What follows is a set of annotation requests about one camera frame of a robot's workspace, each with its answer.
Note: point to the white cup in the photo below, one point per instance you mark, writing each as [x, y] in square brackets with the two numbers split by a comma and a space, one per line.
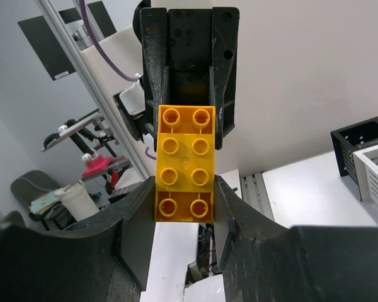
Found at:
[77, 201]

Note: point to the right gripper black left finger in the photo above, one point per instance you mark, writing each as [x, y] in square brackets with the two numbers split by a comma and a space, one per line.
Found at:
[105, 257]

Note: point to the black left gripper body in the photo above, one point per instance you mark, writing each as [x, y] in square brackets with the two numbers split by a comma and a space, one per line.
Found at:
[189, 56]

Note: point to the aluminium table rail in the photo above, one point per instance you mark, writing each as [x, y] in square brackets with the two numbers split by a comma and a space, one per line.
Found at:
[255, 194]

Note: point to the black slotted container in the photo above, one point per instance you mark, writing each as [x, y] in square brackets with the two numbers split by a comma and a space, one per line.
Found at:
[350, 139]

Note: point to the red plastic object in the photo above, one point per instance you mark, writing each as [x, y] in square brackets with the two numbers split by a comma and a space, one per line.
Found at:
[95, 164]

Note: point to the white slotted container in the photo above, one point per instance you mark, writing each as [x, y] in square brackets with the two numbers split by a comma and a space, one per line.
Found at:
[366, 166]

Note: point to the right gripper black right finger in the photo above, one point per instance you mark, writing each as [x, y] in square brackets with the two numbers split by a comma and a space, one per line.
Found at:
[261, 260]

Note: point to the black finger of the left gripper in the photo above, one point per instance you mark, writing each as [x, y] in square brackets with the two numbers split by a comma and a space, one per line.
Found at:
[154, 38]
[222, 72]

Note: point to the yellow half-round lego brick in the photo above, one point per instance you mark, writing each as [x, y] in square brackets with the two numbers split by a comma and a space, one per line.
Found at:
[185, 164]

